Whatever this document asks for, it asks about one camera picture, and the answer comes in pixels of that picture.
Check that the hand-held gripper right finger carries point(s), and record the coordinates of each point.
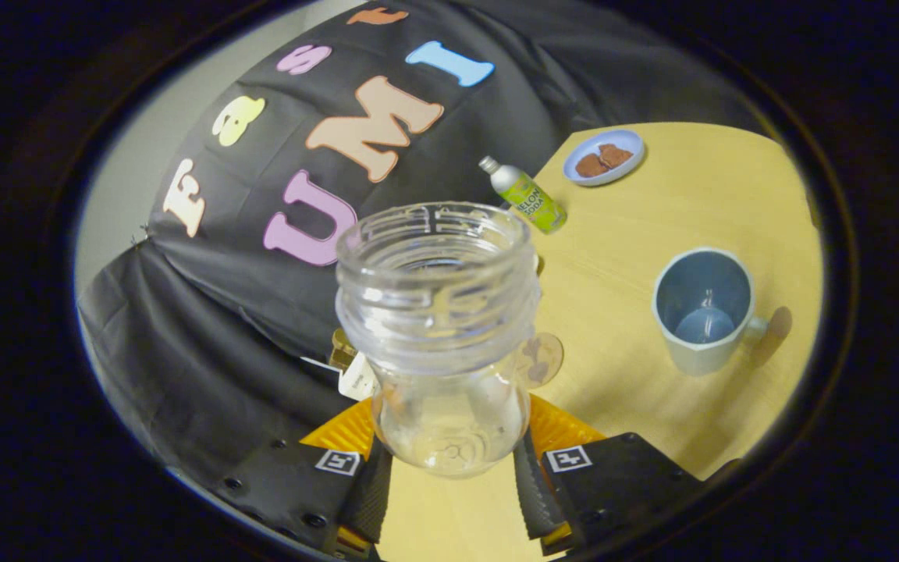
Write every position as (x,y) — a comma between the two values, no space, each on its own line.
(534,499)

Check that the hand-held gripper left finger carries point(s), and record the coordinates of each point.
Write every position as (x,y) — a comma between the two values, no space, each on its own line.
(367,499)

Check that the round wooden coaster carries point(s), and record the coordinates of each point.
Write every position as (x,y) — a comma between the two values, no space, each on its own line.
(545,361)

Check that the clear plastic bottle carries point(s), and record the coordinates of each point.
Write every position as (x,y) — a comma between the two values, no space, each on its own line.
(438,312)

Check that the blue-grey cup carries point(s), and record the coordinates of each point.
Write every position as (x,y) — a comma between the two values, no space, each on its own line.
(703,312)

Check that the green soda bottle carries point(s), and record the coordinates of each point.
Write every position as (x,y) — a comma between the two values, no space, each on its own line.
(531,199)

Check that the small brown white-tagged object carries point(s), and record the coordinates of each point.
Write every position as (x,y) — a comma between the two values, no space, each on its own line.
(356,378)

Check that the black backdrop cloth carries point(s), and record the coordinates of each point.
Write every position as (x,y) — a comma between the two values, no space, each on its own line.
(246,312)

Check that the wooden table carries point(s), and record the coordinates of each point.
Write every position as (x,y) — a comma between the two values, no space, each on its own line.
(652,226)

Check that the light blue plate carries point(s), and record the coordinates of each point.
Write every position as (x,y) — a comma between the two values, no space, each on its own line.
(604,173)

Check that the brown cookie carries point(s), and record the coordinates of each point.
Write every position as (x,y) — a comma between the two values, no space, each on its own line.
(617,154)
(590,165)

